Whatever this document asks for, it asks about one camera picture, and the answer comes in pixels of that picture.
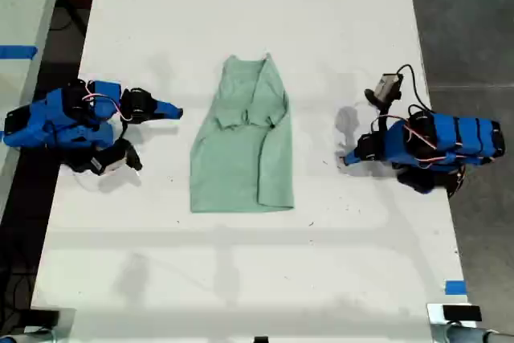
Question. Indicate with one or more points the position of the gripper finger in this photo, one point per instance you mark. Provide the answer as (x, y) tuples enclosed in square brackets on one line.
[(352, 158), (166, 110)]

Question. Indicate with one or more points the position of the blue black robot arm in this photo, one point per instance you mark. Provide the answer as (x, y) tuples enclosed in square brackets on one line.
[(60, 126), (462, 134)]

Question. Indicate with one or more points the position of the pale green T-shirt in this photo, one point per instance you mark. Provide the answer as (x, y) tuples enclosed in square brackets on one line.
[(237, 158)]

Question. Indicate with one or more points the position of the long blue tape strip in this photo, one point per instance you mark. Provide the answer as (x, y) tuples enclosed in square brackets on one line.
[(18, 52)]

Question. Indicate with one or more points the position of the short blue tape strip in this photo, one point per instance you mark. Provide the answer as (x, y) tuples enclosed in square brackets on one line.
[(455, 287)]

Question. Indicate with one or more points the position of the small black box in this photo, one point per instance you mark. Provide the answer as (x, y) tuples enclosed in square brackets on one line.
[(44, 317), (462, 313)]

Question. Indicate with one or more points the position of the black camera box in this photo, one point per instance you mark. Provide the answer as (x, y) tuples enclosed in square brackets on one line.
[(388, 84), (110, 160)]

